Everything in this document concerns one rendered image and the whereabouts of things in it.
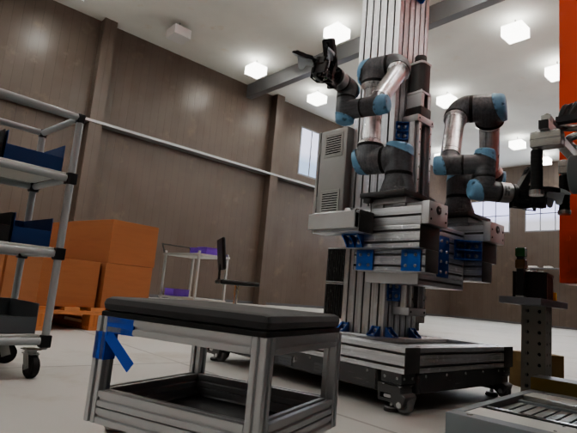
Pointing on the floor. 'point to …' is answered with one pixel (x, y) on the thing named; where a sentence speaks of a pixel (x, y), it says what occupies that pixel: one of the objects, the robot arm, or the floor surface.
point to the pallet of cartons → (87, 270)
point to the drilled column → (536, 343)
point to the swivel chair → (225, 269)
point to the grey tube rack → (34, 168)
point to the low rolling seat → (330, 386)
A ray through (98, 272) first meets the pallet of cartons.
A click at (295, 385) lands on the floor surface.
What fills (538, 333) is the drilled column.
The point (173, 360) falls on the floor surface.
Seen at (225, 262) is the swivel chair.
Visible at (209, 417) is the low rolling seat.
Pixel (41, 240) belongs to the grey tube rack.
